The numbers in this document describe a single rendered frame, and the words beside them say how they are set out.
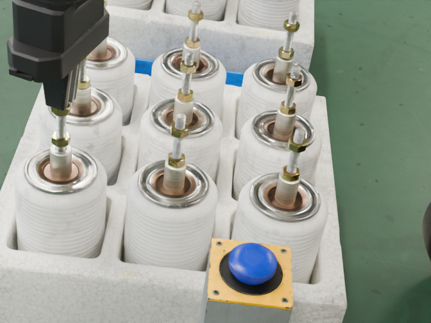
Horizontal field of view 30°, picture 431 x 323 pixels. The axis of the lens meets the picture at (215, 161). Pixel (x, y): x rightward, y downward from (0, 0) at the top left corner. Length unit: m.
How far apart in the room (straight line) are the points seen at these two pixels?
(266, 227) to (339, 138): 0.59
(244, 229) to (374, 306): 0.33
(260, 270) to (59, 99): 0.26
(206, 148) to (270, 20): 0.42
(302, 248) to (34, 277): 0.28
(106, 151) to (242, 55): 0.41
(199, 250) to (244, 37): 0.49
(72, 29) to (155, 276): 0.28
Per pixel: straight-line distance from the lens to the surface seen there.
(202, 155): 0.92
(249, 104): 1.03
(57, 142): 0.82
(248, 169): 0.94
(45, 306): 0.89
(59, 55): 0.71
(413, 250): 1.22
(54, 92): 0.78
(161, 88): 1.01
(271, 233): 0.82
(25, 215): 0.85
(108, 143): 0.93
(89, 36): 0.75
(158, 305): 0.86
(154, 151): 0.92
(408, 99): 1.54
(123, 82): 1.02
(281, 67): 1.02
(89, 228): 0.86
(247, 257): 0.67
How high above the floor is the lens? 0.80
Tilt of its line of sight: 39 degrees down
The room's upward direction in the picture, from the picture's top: 9 degrees clockwise
